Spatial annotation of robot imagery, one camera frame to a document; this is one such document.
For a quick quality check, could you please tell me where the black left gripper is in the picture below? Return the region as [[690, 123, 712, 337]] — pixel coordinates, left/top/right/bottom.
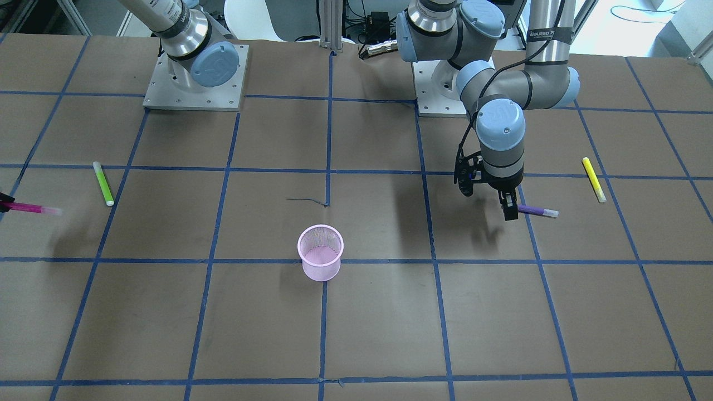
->
[[454, 149, 524, 221]]

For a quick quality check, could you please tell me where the pink pen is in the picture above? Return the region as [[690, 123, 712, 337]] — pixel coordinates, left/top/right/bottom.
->
[[10, 202, 63, 216]]

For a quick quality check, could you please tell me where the purple pen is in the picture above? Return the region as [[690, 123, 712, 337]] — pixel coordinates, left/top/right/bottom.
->
[[517, 204, 559, 218]]

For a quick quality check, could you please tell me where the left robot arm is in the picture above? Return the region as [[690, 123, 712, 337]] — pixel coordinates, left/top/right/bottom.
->
[[395, 1, 580, 221]]

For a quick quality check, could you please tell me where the pink mesh cup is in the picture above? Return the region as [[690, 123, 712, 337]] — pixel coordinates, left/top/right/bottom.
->
[[296, 225, 344, 282]]

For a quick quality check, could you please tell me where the yellow pen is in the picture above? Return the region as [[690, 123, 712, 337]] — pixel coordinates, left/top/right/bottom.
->
[[582, 157, 607, 203]]

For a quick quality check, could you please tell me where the green pen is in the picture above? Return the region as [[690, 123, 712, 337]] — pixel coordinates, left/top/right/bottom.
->
[[92, 162, 115, 207]]

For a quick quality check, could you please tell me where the white chair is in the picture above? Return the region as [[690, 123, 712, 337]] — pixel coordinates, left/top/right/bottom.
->
[[223, 1, 356, 44]]

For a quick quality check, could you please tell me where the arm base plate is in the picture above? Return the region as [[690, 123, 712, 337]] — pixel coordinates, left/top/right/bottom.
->
[[412, 60, 466, 118], [143, 44, 250, 112]]

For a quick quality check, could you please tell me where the aluminium frame post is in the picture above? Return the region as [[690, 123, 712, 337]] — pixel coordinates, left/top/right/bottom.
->
[[316, 0, 344, 56]]

